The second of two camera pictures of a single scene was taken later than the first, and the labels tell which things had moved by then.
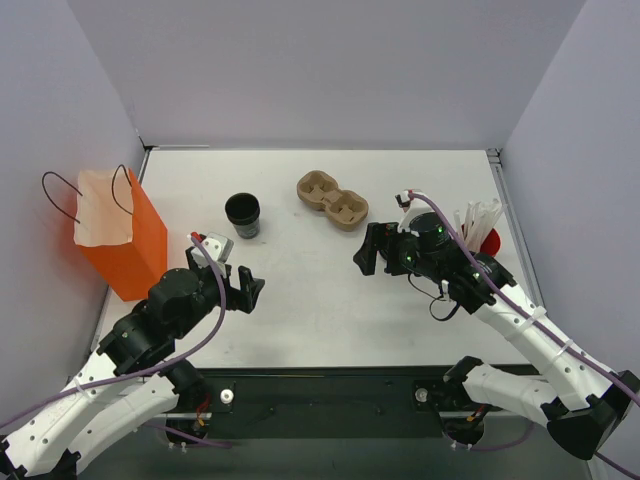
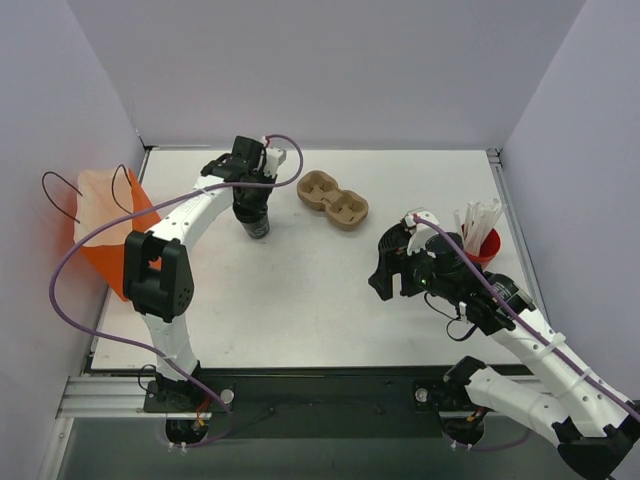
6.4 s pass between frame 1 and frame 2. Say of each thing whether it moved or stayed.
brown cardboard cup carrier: stayed
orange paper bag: stayed
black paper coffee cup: moved
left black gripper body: moved
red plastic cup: stayed
